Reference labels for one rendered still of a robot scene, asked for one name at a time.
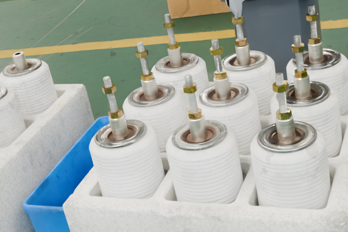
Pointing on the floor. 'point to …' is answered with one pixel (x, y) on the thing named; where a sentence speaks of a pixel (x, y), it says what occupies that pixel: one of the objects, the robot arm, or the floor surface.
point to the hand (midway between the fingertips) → (232, 9)
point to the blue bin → (61, 184)
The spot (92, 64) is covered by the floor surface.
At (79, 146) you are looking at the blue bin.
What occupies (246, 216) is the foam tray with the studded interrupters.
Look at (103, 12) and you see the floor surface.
